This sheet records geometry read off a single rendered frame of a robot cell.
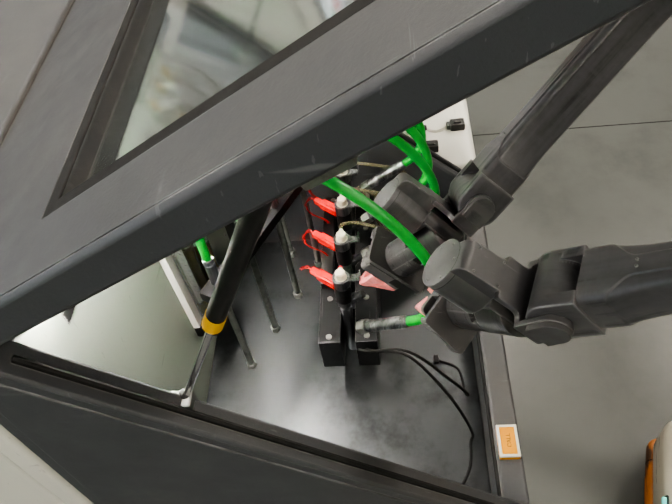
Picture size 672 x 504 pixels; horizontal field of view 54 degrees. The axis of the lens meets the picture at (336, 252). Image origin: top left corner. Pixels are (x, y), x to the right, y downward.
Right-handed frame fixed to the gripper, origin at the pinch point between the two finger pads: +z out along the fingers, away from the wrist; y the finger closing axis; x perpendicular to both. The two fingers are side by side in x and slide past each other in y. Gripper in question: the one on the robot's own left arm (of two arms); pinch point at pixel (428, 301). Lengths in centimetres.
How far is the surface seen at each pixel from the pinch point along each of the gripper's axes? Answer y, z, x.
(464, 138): -45, 41, 5
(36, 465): 44, 7, -24
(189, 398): 27.8, -6.4, -18.5
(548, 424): -26, 85, 96
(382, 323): 4.4, 8.2, 0.2
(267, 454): 27.4, -6.2, -7.7
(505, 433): 4.6, 6.7, 26.2
